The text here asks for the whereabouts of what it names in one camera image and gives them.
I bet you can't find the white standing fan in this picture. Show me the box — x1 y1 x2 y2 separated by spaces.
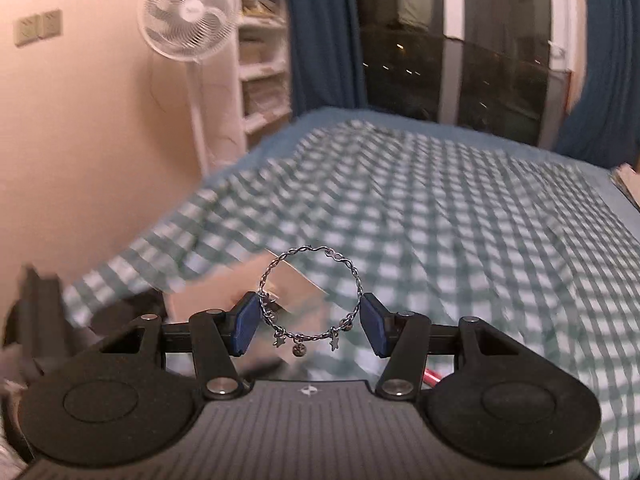
137 0 242 177

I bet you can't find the green checkered sheet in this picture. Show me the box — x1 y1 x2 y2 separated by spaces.
62 120 640 480

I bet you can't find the silver charm bracelet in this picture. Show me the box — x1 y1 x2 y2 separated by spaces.
257 245 364 359

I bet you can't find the white shelf unit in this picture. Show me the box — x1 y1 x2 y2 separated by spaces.
232 0 294 136

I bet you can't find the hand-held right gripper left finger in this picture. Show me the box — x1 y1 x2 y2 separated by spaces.
95 292 252 402

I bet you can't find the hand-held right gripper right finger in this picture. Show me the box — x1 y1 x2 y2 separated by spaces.
359 293 532 401

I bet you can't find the blue curtain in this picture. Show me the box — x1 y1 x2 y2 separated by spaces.
284 0 372 117
554 0 640 171

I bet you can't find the wall switch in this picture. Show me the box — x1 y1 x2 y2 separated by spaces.
40 8 64 41
13 15 41 48

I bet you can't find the small cardboard box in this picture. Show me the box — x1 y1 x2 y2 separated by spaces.
164 252 332 378

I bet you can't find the grey pillow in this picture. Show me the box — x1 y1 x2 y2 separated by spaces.
609 162 640 212

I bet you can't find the glass balcony door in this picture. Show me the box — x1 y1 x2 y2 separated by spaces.
354 0 587 152

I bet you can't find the blue bed sheet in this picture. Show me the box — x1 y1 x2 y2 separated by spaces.
202 107 640 248

